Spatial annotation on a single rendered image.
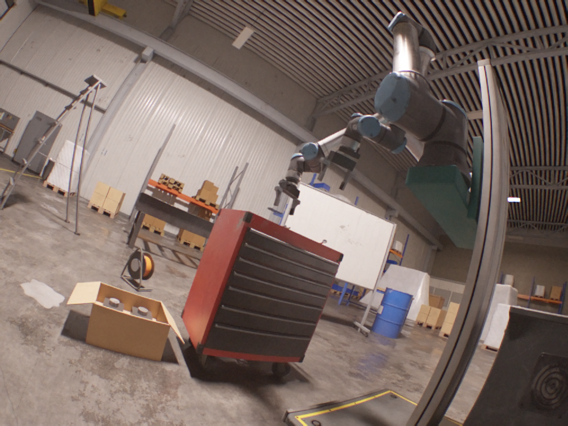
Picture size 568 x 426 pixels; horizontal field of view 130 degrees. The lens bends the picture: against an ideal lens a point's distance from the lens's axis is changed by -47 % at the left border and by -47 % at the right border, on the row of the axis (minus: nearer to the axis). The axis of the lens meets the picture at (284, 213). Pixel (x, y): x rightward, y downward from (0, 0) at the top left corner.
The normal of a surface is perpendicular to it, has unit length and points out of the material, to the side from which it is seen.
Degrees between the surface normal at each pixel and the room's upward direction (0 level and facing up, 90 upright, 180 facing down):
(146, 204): 90
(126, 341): 90
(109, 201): 90
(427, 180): 90
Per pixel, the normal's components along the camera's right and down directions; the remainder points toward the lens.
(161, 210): 0.57, 0.07
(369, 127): -0.04, 0.26
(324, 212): 0.16, -0.11
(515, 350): -0.75, -0.38
